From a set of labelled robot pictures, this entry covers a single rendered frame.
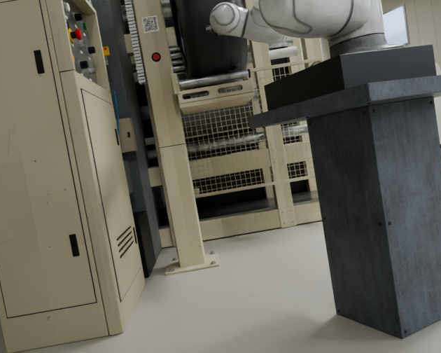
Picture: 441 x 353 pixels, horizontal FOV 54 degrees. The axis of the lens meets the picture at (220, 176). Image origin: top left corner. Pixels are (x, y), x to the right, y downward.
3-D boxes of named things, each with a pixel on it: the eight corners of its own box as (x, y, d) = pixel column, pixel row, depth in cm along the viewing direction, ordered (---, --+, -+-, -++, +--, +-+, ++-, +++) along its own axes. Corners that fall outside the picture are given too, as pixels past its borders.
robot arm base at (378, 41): (420, 47, 119) (416, 26, 118) (351, 57, 113) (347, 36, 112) (378, 63, 136) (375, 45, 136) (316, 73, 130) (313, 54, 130)
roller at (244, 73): (178, 87, 205) (177, 78, 205) (179, 90, 209) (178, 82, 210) (250, 75, 206) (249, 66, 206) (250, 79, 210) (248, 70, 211)
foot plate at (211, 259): (165, 275, 211) (164, 271, 211) (169, 261, 238) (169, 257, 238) (219, 265, 212) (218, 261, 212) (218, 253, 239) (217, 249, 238)
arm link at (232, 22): (206, 33, 166) (240, 40, 167) (207, 26, 151) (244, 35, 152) (212, 3, 164) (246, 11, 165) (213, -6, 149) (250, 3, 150)
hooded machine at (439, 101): (431, 150, 673) (419, 60, 664) (400, 153, 727) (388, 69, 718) (462, 143, 704) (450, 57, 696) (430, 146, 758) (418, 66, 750)
